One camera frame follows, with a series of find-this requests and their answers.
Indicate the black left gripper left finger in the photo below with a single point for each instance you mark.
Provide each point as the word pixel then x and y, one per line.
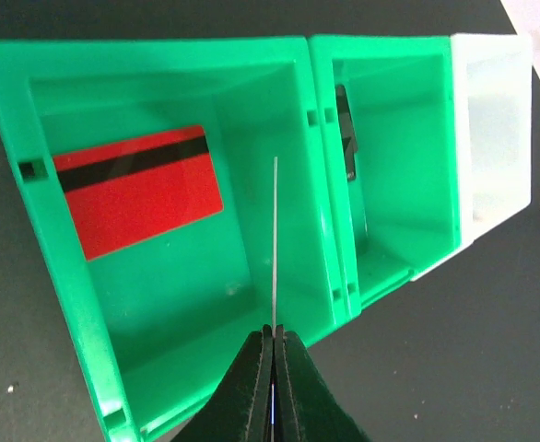
pixel 241 406

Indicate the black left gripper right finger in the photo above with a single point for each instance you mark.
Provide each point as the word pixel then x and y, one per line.
pixel 305 409

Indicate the white red-dot card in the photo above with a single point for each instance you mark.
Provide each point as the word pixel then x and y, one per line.
pixel 274 244

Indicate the red card in bin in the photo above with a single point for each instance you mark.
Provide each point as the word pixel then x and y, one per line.
pixel 129 191

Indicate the green end plastic bin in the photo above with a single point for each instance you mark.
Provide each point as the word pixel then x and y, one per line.
pixel 156 324

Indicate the green middle plastic bin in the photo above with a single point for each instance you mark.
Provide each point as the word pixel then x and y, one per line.
pixel 402 211

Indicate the white plastic bin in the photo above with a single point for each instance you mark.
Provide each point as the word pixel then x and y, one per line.
pixel 492 94

